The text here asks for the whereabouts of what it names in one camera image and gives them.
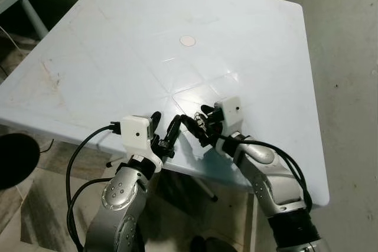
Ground small metal key bunch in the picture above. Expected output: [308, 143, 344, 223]
[194, 115, 208, 130]

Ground white round table plug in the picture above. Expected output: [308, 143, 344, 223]
[180, 35, 196, 47]

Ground light blue plastic table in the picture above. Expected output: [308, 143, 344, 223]
[0, 0, 330, 207]

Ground black round object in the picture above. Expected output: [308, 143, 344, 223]
[0, 134, 40, 191]

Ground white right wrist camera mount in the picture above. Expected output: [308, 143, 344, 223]
[214, 96, 243, 140]

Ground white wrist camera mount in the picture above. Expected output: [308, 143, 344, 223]
[120, 115, 165, 170]
[214, 96, 243, 140]

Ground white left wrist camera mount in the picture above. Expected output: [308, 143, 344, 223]
[120, 115, 165, 170]

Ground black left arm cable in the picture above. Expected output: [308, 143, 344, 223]
[65, 121, 123, 252]

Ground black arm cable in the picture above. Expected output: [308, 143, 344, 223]
[216, 136, 312, 212]
[65, 121, 123, 252]

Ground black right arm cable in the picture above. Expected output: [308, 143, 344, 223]
[216, 136, 312, 212]

